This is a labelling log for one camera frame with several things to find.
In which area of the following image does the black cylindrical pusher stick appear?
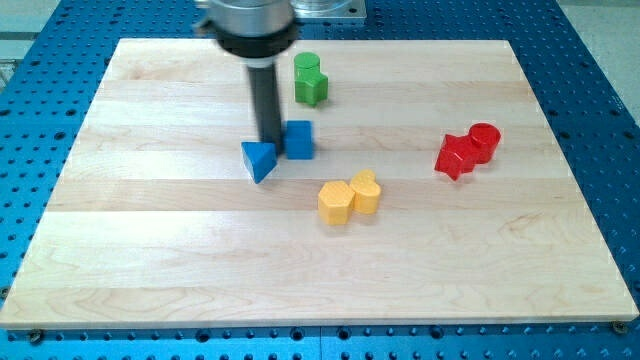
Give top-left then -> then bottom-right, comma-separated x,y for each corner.
247,63 -> 283,153

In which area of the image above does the blue triangle block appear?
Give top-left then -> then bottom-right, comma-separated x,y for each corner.
241,142 -> 277,184

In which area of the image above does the green cylinder block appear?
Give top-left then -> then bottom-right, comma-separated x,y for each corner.
294,52 -> 321,80

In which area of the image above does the green star block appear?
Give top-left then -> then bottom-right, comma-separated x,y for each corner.
294,71 -> 329,107

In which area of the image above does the blue cube block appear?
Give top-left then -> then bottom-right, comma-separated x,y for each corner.
284,120 -> 314,160

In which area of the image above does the yellow hexagon block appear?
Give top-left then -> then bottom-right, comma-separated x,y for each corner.
318,180 -> 355,225

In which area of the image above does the yellow heart block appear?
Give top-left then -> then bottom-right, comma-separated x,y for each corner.
349,169 -> 381,214

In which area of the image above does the light wooden board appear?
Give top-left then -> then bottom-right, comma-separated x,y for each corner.
1,39 -> 638,329

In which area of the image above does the red star block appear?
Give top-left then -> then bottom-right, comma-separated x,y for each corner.
434,134 -> 480,181

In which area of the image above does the red cylinder block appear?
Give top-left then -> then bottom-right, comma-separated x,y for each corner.
468,123 -> 501,164

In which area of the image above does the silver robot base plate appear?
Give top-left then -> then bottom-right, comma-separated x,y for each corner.
291,0 -> 367,21

